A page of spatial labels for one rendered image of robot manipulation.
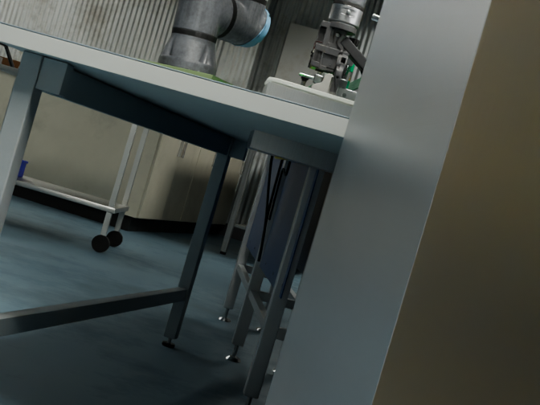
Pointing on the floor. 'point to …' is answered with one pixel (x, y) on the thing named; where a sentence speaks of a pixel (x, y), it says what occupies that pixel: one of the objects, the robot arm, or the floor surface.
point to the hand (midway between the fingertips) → (327, 109)
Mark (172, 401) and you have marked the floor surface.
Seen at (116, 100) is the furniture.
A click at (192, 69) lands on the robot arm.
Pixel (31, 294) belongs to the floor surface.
